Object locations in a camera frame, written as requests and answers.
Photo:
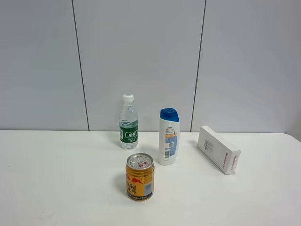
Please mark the white shampoo bottle blue cap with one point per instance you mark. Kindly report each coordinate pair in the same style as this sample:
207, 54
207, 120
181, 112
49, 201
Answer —
169, 133

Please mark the clear water bottle green label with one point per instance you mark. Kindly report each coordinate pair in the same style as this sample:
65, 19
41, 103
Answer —
128, 123

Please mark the white cardboard box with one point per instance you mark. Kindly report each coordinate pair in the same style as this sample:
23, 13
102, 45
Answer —
221, 152

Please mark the gold red bull can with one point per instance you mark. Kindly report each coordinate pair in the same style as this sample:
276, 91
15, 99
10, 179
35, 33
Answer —
140, 172

